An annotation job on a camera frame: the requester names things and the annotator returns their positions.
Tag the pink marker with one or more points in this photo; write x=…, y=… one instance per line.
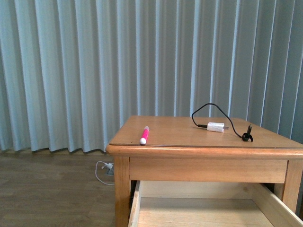
x=144, y=136

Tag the wooden drawer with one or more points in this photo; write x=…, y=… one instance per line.
x=208, y=204

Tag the light wooden nightstand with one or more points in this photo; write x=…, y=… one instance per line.
x=178, y=151

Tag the white charger adapter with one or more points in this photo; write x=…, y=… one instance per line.
x=217, y=127

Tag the grey floor socket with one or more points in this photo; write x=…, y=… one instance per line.
x=110, y=171

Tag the pale blue curtain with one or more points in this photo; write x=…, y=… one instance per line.
x=73, y=71

